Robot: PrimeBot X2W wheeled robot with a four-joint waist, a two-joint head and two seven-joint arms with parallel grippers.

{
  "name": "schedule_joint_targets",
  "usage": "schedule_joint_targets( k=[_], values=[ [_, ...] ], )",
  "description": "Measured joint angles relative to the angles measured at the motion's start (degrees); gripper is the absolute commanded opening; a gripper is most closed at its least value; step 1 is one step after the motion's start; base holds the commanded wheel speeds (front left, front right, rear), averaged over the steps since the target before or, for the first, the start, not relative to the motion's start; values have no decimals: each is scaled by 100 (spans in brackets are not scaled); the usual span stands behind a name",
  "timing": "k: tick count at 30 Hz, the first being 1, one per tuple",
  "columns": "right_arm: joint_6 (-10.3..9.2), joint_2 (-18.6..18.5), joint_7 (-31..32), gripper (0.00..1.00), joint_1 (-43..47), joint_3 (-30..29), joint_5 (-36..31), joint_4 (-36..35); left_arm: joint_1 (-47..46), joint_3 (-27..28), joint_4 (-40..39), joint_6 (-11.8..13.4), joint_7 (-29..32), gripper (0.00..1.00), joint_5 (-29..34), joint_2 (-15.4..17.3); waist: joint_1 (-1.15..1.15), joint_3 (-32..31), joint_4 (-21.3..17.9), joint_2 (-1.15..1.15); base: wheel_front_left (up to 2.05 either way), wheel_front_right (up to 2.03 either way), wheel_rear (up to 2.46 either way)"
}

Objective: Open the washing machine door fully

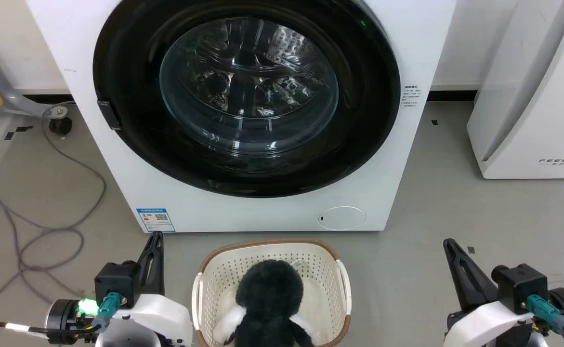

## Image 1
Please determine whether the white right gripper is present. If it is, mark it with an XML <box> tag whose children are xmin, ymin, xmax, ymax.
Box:
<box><xmin>443</xmin><ymin>239</ymin><xmax>537</xmax><ymax>347</ymax></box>

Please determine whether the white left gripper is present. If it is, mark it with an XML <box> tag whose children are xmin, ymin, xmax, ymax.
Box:
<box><xmin>95</xmin><ymin>231</ymin><xmax>194</xmax><ymax>347</ymax></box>

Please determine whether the white front-load washing machine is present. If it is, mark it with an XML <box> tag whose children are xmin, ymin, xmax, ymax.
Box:
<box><xmin>26</xmin><ymin>0</ymin><xmax>457</xmax><ymax>234</ymax></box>

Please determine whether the round black glass washer door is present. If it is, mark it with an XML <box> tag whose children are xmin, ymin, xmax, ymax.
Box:
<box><xmin>92</xmin><ymin>0</ymin><xmax>401</xmax><ymax>198</ymax></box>

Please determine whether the blue energy label sticker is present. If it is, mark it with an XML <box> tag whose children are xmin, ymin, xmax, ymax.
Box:
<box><xmin>136</xmin><ymin>208</ymin><xmax>176</xmax><ymax>233</ymax></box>

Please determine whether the cream perforated laundry basket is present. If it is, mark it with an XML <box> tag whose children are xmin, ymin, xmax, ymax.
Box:
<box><xmin>192</xmin><ymin>240</ymin><xmax>352</xmax><ymax>347</ymax></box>

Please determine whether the black white plush penguin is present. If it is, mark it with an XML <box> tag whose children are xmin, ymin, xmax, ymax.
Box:
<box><xmin>213</xmin><ymin>260</ymin><xmax>319</xmax><ymax>347</ymax></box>

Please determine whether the round white filter cover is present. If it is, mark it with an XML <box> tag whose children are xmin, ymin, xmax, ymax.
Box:
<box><xmin>319</xmin><ymin>206</ymin><xmax>367</xmax><ymax>230</ymax></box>

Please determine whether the white air purifier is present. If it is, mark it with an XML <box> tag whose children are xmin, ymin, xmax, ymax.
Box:
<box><xmin>467</xmin><ymin>0</ymin><xmax>564</xmax><ymax>180</ymax></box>

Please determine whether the black caster wheel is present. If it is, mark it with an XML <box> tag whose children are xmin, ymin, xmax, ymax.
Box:
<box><xmin>48</xmin><ymin>106</ymin><xmax>73</xmax><ymax>135</ymax></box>

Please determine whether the small text warning sticker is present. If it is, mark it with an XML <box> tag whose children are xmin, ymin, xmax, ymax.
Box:
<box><xmin>402</xmin><ymin>85</ymin><xmax>424</xmax><ymax>108</ymax></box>

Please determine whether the grey metal furniture leg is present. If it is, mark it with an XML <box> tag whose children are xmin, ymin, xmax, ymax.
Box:
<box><xmin>0</xmin><ymin>51</ymin><xmax>53</xmax><ymax>118</ymax></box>

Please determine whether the left arm cable teal plug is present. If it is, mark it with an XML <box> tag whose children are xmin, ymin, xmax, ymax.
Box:
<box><xmin>0</xmin><ymin>292</ymin><xmax>121</xmax><ymax>338</ymax></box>

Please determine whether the arm cable teal plug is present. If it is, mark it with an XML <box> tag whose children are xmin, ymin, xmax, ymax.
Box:
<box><xmin>526</xmin><ymin>294</ymin><xmax>564</xmax><ymax>347</ymax></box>
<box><xmin>0</xmin><ymin>292</ymin><xmax>121</xmax><ymax>338</ymax></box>

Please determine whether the right arm cable teal plug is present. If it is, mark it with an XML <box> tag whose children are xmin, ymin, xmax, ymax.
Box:
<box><xmin>526</xmin><ymin>294</ymin><xmax>564</xmax><ymax>347</ymax></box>

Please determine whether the grey floor cable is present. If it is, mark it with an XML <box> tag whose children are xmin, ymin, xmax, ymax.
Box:
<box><xmin>0</xmin><ymin>103</ymin><xmax>107</xmax><ymax>328</ymax></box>

